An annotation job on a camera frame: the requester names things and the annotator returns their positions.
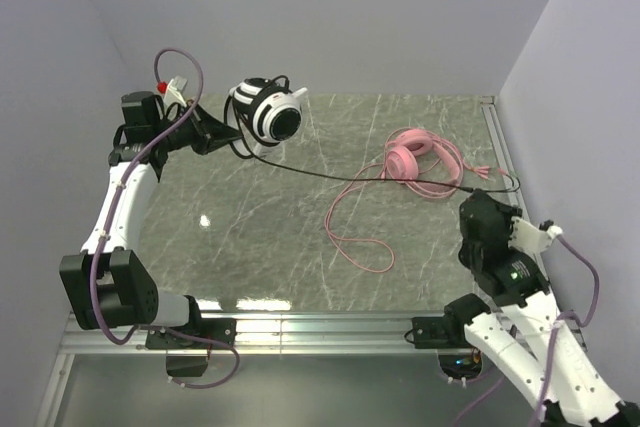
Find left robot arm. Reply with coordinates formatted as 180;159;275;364
59;91;240;334

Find aluminium right side rail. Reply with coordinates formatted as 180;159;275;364
480;96;542;265

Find white and black headphones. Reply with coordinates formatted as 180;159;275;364
223;75;308;159

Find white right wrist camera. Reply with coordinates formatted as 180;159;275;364
508;216;563;254

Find aluminium front rail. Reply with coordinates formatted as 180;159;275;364
58;311;441;356

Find aluminium rail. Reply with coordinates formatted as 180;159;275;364
58;311;441;356
480;96;542;265

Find black headphone cable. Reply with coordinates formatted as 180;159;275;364
222;74;521;194

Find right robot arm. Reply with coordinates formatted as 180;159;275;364
444;189;639;426

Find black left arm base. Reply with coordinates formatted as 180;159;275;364
144;317;237;385

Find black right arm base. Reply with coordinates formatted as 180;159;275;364
404;316;496;386

